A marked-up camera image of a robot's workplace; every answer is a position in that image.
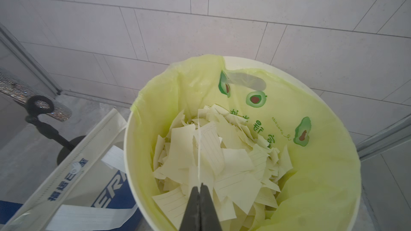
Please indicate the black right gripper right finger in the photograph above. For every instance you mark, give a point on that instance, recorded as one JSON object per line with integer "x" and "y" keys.
{"x": 208, "y": 216}

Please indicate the yellow-green avocado bin liner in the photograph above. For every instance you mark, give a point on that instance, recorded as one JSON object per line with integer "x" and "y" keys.
{"x": 314, "y": 166}

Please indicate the blue white paper bag rear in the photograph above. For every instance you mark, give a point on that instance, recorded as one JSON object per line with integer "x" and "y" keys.
{"x": 88, "y": 191}

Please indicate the glitter microphone on black stand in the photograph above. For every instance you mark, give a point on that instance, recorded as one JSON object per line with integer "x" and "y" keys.
{"x": 37, "y": 103}

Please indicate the shredded paper pieces in bin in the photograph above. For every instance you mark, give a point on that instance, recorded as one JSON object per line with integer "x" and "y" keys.
{"x": 217, "y": 149}

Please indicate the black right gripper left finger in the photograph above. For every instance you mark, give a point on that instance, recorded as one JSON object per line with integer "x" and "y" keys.
{"x": 192, "y": 215}

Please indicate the white plastic waste bin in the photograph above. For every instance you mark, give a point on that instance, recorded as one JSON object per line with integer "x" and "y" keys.
{"x": 135, "y": 173}

